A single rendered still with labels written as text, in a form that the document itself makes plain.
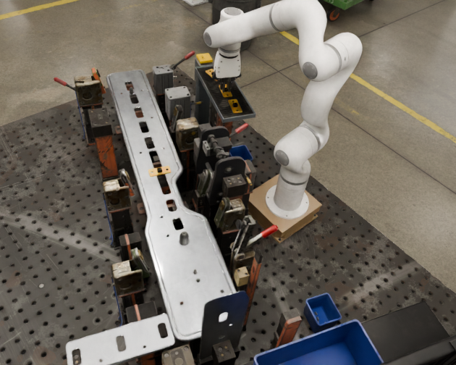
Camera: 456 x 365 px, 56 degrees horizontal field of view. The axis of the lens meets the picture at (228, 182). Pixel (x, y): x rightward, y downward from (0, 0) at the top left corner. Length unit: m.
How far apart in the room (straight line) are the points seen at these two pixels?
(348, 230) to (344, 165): 1.39
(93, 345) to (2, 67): 3.30
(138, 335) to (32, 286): 0.63
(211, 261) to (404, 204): 2.05
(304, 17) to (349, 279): 1.05
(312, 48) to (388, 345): 0.88
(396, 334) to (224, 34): 1.09
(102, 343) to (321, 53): 1.02
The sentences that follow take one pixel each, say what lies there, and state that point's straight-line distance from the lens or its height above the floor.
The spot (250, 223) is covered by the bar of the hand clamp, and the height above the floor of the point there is 1.21.
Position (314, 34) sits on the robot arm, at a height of 1.61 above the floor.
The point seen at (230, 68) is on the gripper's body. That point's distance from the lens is 1.73.
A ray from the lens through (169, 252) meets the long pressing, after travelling 1.45.
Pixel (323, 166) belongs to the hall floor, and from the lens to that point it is 3.28.
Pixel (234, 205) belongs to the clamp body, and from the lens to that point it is 1.49.
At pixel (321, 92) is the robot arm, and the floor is 1.42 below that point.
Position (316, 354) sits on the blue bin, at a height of 1.03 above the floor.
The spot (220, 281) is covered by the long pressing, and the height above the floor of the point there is 1.00.
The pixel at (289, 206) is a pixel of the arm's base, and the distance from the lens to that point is 1.84.
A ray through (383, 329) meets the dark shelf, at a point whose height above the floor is 1.03.
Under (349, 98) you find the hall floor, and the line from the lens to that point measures 4.03.
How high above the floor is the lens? 2.21
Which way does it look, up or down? 47 degrees down
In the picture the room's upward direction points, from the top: 7 degrees clockwise
